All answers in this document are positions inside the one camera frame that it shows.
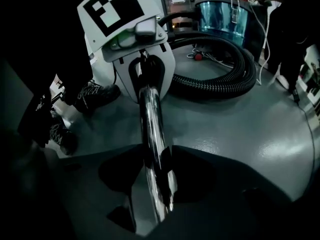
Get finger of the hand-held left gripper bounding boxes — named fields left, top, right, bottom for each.
left=146, top=42, right=176, bottom=101
left=112, top=50, right=144, bottom=104

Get black vacuum hose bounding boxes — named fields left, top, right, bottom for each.
left=158, top=10, right=258, bottom=100

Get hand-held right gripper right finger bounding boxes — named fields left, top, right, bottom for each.
left=147, top=145, right=301, bottom=240

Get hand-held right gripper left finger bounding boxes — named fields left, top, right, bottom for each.
left=57, top=143, right=151, bottom=237

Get person's black trousers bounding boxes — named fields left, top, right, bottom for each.
left=0, top=0, right=94, bottom=149

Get red vacuum cleaner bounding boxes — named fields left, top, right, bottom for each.
left=192, top=0, right=266, bottom=62

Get silver metal vacuum tube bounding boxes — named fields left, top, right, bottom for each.
left=138, top=84, right=179, bottom=223

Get black sneaker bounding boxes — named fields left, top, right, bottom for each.
left=48, top=122, right=79, bottom=156
left=74, top=80, right=122, bottom=113

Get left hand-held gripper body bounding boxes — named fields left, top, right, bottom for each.
left=76, top=0, right=168, bottom=63

